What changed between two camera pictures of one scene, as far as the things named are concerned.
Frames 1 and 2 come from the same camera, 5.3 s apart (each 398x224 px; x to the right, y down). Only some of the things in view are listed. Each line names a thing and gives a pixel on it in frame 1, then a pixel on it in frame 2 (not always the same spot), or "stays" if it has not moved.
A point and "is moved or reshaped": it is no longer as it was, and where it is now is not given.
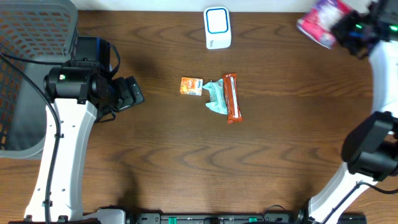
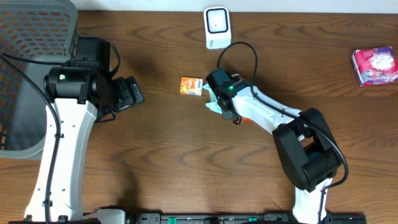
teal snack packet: x=218 y=101 stays
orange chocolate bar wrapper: x=234 y=113 is moved or reshaped
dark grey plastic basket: x=42 y=30 stays
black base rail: x=270 y=218 stays
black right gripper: x=345 y=28 -> x=230 y=114
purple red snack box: x=319 y=22 is moved or reshaped
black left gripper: x=123 y=94 stays
